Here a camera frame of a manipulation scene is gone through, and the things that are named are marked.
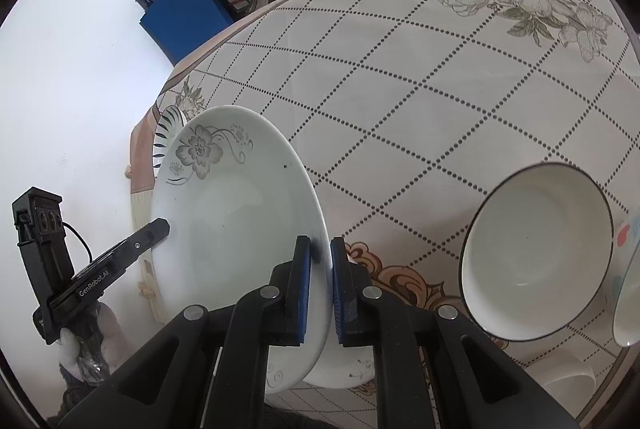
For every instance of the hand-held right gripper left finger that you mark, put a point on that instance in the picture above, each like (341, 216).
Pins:
(301, 291)

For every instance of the person's left hand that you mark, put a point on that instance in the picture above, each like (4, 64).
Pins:
(114, 329)

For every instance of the checked floral tablecloth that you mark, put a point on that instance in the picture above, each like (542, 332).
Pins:
(400, 84)

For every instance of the blue leaf patterned plate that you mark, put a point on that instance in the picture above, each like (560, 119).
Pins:
(165, 134)

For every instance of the small box with red label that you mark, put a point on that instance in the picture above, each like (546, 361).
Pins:
(239, 4)

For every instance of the white plate with grey flower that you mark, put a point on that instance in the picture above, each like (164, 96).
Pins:
(240, 209)
(330, 369)

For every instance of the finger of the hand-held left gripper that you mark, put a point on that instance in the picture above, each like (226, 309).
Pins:
(147, 236)

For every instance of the white bowl with coloured dots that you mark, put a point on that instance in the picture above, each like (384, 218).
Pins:
(627, 309)

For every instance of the blue board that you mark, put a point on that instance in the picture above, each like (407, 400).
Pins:
(185, 14)

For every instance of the white bowl with dark rim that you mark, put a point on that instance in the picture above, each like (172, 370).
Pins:
(535, 254)

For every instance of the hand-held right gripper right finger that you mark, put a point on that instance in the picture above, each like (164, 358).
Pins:
(339, 294)

